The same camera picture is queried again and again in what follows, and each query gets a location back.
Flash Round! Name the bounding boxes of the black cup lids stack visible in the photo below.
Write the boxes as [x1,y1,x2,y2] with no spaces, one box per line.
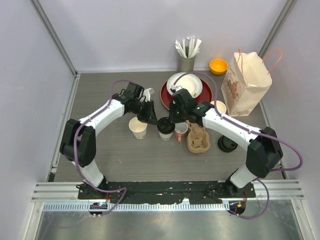
[217,135,238,153]

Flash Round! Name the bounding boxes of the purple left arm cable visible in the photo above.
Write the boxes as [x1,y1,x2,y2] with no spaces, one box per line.
[73,79,137,230]

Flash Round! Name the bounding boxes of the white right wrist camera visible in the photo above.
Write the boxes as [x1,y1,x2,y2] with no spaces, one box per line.
[169,84,183,95]

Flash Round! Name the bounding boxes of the white paper cup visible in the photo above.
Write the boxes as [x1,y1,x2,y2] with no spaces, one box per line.
[158,130,174,141]
[128,117,148,140]

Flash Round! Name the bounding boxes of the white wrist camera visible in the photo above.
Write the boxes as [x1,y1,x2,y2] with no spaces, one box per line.
[169,84,183,95]
[140,88,155,102]

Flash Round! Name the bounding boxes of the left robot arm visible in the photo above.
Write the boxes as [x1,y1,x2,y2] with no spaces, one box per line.
[59,81,158,200]

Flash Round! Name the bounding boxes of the white wrapped straws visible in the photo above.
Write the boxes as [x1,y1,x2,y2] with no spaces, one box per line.
[174,36,202,59]

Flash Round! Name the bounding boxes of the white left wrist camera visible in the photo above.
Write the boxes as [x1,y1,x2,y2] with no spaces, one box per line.
[140,88,155,102]

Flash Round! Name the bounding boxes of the paper takeout bag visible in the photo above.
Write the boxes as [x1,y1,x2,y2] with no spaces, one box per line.
[221,49,283,117]

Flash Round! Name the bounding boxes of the red round tray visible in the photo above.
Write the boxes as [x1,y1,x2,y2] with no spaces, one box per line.
[160,79,213,110]

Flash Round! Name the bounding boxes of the white paper plate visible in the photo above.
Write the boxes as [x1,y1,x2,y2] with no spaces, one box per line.
[166,72,203,98]

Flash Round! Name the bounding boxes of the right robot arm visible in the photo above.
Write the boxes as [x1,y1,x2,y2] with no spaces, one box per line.
[169,88,283,198]

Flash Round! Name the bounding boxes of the black cup lid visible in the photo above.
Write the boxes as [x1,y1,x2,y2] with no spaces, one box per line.
[157,117,175,135]

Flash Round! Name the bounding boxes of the orange bowl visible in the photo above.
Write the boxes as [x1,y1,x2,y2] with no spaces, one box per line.
[209,58,228,76]

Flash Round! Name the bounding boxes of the grey straw holder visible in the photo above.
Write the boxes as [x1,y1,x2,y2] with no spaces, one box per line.
[177,55,196,73]

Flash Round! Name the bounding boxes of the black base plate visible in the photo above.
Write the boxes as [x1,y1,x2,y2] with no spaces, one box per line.
[77,179,257,205]

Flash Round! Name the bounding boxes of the stack of white paper cups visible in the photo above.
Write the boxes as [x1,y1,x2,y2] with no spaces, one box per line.
[210,100,227,116]

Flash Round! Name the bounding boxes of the brown cardboard cup carrier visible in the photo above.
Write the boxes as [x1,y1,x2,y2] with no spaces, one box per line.
[186,120,211,154]

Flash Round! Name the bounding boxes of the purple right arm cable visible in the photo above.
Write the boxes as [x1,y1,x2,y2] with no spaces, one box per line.
[171,71,304,220]

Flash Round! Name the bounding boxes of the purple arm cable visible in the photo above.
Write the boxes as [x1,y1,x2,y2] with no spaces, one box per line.
[73,79,137,230]
[171,71,304,220]

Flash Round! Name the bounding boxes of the pink mug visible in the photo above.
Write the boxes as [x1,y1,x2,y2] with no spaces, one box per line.
[174,122,188,143]

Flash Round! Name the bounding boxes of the aluminium frame rail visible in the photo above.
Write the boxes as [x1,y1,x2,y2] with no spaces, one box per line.
[31,179,304,216]

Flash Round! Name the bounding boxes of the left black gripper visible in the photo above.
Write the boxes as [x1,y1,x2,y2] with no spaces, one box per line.
[132,100,159,126]

